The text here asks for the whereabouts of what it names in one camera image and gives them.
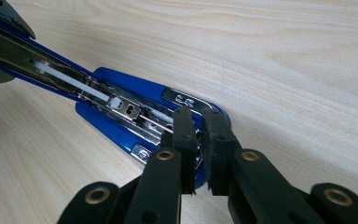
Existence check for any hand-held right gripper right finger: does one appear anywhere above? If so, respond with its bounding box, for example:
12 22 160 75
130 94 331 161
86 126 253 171
200 107 325 224

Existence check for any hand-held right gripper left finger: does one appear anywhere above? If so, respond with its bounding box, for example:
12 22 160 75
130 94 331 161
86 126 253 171
122 105 199 224

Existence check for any blue stapler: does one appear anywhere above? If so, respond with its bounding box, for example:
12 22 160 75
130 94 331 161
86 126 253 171
0 10 232 191

